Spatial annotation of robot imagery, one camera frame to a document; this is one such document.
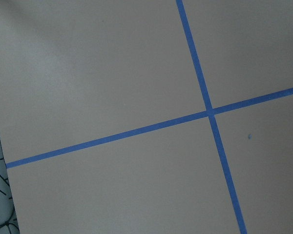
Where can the blue tape line crosswise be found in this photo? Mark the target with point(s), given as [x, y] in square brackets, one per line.
[161, 125]

